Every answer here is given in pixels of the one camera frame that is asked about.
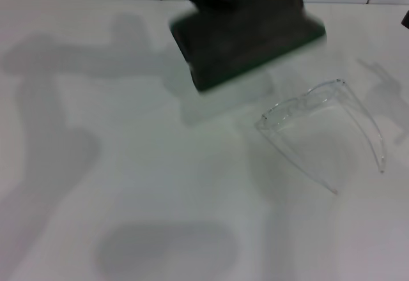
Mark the green glasses case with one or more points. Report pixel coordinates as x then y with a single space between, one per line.
249 48

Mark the clear white glasses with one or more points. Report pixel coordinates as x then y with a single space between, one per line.
300 102

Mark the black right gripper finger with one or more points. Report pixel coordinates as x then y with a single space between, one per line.
405 19

